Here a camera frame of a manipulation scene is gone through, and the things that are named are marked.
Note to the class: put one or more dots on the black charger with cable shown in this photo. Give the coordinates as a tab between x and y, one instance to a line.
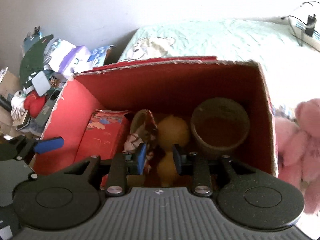
305	18

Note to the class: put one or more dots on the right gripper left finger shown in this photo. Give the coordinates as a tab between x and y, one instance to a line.
122	165

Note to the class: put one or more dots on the brown cardboard boxes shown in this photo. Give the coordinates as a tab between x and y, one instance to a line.
9	86

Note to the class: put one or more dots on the brown round cup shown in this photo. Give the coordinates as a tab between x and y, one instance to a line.
220	126

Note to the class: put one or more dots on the green phone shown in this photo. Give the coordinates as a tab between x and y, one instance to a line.
45	112

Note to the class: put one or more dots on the small red patterned box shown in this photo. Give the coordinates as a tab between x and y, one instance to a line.
105	134

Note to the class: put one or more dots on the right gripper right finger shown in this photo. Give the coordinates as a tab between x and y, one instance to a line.
192	164

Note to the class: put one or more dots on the pink plush rabbit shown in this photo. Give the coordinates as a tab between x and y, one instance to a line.
298	151

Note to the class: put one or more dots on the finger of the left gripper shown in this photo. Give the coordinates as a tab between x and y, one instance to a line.
44	146

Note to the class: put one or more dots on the wooden gourd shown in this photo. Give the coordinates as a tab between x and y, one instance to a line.
171	130

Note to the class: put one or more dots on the large red cardboard box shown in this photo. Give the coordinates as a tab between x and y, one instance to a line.
164	86

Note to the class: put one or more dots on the white power strip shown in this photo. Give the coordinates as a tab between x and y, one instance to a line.
305	33

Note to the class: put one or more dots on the green bed sheet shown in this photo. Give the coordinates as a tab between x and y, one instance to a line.
238	40

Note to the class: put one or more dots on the purple white tissue pack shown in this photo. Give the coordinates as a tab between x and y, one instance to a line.
75	61

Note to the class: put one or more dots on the white square box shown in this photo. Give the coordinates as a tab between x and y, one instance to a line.
40	83

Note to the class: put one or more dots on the green cloth item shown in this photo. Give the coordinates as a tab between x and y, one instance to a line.
32	62

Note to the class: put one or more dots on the red plush toy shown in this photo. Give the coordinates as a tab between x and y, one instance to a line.
34	103

